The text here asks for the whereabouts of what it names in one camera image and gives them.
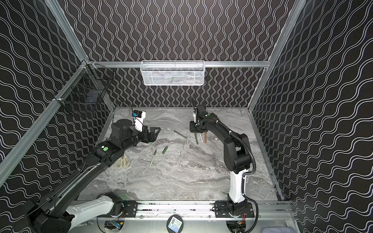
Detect dark green pen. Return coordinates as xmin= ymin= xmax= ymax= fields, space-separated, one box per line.
xmin=174 ymin=130 xmax=188 ymax=139
xmin=194 ymin=132 xmax=199 ymax=145

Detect light green pen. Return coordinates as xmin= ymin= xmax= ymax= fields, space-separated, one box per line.
xmin=149 ymin=150 xmax=157 ymax=168

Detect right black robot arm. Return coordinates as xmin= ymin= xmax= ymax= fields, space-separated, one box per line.
xmin=189 ymin=105 xmax=256 ymax=216

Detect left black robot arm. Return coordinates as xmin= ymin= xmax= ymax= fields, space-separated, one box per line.
xmin=24 ymin=119 xmax=161 ymax=233

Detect round black labelled disc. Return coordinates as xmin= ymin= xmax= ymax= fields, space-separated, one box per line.
xmin=167 ymin=215 xmax=184 ymax=233

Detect yellow handled scissors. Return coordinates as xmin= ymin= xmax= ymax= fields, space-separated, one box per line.
xmin=116 ymin=155 xmax=130 ymax=169

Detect white wire mesh basket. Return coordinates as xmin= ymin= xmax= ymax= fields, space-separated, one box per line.
xmin=140 ymin=60 xmax=206 ymax=86

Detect black wire basket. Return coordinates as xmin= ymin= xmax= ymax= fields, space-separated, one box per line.
xmin=55 ymin=64 xmax=114 ymax=117

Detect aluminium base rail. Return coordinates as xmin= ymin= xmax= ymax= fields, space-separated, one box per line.
xmin=115 ymin=201 xmax=293 ymax=221

